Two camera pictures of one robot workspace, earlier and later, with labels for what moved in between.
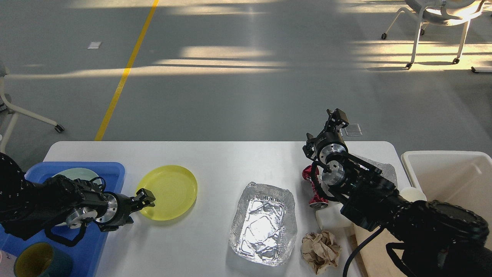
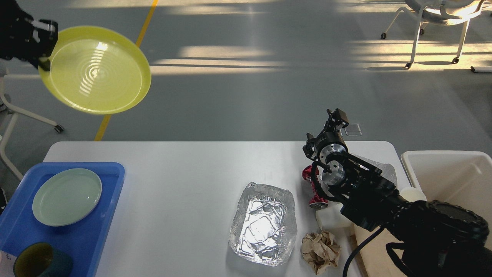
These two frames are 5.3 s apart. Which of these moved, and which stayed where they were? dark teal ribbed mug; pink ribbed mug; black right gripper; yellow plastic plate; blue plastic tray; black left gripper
Moved: black left gripper; yellow plastic plate
Stayed: pink ribbed mug; dark teal ribbed mug; blue plastic tray; black right gripper
